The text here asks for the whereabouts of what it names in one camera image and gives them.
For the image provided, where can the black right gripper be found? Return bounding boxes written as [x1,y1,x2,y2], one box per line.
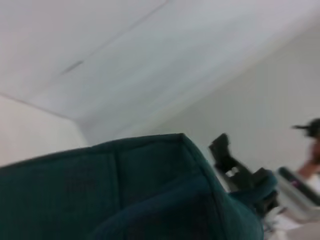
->
[208,133,279,220]

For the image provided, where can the operator hand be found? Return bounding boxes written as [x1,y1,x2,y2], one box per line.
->
[308,137,320,163]

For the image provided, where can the operator forearm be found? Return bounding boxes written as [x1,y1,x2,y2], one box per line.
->
[298,157,320,180]

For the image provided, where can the dark teal insulated lunch bag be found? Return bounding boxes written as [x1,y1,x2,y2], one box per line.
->
[0,133,279,240]

